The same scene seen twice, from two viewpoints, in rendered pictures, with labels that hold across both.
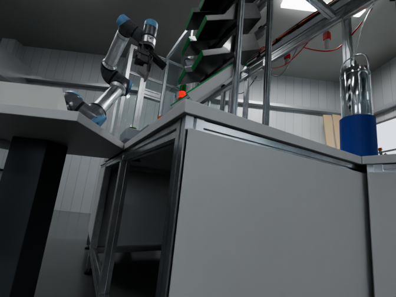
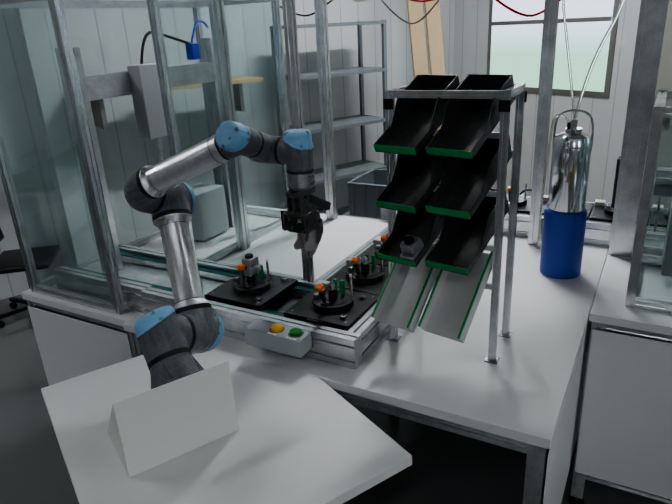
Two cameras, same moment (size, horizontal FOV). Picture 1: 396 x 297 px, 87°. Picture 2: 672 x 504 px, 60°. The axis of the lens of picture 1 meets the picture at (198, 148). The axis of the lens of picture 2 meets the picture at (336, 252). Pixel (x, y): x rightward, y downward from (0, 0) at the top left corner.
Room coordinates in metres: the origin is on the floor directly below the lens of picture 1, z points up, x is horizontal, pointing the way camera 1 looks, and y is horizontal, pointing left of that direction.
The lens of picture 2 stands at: (-0.31, 1.07, 1.84)
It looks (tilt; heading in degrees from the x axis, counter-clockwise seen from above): 21 degrees down; 328
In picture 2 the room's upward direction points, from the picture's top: 3 degrees counter-clockwise
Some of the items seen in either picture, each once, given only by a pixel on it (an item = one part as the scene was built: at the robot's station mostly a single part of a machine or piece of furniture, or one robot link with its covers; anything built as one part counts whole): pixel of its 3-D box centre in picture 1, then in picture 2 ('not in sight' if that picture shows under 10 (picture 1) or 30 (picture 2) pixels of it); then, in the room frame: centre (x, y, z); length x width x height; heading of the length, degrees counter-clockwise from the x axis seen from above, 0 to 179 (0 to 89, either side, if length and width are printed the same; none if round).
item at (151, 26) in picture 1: (149, 30); (297, 151); (1.05, 0.34, 1.53); 0.09 x 0.08 x 0.11; 27
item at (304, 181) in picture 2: (148, 42); (302, 180); (1.04, 0.34, 1.45); 0.08 x 0.08 x 0.05
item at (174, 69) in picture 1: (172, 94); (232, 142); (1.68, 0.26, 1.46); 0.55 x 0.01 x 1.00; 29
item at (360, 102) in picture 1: (355, 86); (570, 160); (1.05, -0.82, 1.32); 0.14 x 0.14 x 0.38
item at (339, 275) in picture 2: not in sight; (365, 265); (1.31, -0.05, 1.01); 0.24 x 0.24 x 0.13; 29
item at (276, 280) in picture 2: not in sight; (252, 289); (1.49, 0.33, 0.96); 0.24 x 0.24 x 0.02; 29
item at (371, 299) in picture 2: not in sight; (332, 292); (1.19, 0.17, 1.01); 0.24 x 0.24 x 0.13; 29
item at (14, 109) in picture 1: (53, 139); (206, 422); (1.01, 0.70, 0.84); 0.90 x 0.70 x 0.03; 1
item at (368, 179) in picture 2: not in sight; (401, 194); (2.72, -1.34, 0.73); 0.62 x 0.42 x 0.23; 29
